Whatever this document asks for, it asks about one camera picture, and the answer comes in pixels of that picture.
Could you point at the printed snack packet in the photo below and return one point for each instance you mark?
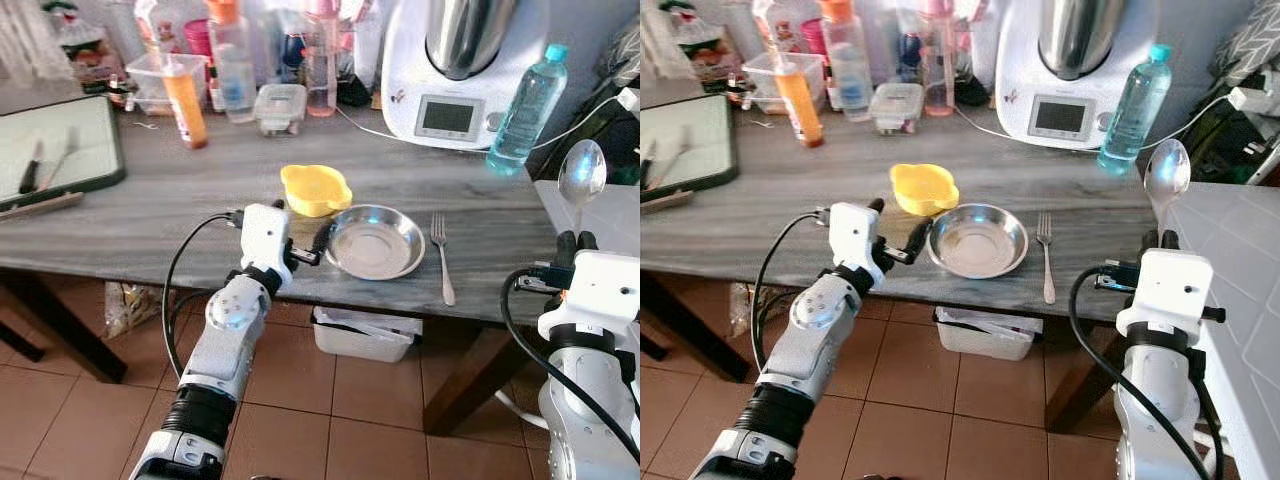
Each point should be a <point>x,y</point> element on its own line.
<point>705,50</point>
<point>85,55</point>

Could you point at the clear plastic bag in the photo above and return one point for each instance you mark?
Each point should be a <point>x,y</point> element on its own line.
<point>745,300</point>
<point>135,305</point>

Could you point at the white kitchen food processor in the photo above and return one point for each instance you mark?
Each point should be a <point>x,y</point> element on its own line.
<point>1020,70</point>
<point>410,70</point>

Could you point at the dark wooden grey-top table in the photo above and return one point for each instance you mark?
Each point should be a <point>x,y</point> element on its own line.
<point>150,235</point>
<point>770,235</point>

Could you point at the clear open plastic box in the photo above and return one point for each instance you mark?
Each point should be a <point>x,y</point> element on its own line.
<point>760,85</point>
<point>145,85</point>

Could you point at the steel spoon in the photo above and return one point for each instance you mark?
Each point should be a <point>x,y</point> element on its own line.
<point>582,172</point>
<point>1166,172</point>

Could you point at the white folding table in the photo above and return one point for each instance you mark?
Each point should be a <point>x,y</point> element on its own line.
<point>1240,260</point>
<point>610,215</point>

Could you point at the dark wooden chair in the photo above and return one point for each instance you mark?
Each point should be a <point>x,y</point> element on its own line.
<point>20,342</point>
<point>652,348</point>

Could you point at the white plastic storage bin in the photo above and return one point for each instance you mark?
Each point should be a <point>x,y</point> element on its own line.
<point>365,335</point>
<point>988,333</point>

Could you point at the green-rimmed tray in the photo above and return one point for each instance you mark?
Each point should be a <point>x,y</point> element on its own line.
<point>700,120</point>
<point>60,120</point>

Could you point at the pink slim bottle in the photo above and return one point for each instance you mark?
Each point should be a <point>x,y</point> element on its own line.
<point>322,70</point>
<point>938,70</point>

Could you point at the clear bottle orange cap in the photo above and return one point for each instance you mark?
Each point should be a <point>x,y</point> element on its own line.
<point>232,70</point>
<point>847,70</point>

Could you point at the blue-tinted water bottle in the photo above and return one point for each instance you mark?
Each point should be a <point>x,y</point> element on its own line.
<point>1135,115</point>
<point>525,115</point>

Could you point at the grey patterned cushion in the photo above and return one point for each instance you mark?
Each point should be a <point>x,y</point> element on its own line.
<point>1255,40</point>

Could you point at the yellow plastic bowl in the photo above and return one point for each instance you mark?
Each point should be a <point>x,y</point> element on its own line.
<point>925,187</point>
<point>315,188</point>

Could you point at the clear lidded food container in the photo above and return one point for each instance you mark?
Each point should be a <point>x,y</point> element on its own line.
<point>280,108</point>
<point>896,107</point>

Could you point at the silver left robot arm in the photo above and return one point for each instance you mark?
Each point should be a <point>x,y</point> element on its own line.
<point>810,345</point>
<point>225,340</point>

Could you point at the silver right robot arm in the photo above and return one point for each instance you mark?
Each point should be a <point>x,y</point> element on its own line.
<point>585,410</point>
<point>1155,420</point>

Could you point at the steel fork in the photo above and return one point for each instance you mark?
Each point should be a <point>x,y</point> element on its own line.
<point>442,255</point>
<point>1046,255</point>

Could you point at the wooden stick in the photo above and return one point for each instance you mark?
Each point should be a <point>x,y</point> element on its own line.
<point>45,205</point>
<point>665,200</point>

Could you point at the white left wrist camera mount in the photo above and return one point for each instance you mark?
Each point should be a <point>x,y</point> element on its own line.
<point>265,240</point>
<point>853,240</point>

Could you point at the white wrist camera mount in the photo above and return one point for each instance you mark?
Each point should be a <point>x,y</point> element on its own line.
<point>1165,295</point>
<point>853,240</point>
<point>605,290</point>
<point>265,240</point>

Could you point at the thin metal utensil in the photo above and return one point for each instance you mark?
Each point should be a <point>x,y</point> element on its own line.
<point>62,155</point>
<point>680,155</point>

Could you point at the white plug adapter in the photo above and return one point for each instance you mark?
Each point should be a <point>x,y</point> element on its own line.
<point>1250,97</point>
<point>628,100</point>

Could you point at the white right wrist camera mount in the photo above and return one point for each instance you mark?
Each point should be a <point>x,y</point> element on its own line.
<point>605,290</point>
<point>1165,295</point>

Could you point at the round steel plate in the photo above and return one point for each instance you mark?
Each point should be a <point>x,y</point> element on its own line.
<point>375,242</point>
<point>977,240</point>

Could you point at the orange squeeze bottle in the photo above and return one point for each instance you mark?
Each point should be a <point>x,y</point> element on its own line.
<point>186,105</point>
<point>802,105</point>

